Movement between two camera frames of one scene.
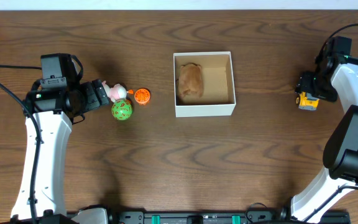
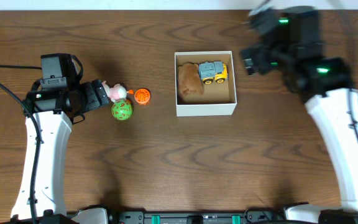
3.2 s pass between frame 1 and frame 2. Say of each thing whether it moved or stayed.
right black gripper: moved
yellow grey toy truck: moved
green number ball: stayed
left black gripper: stayed
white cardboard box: stayed
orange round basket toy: stayed
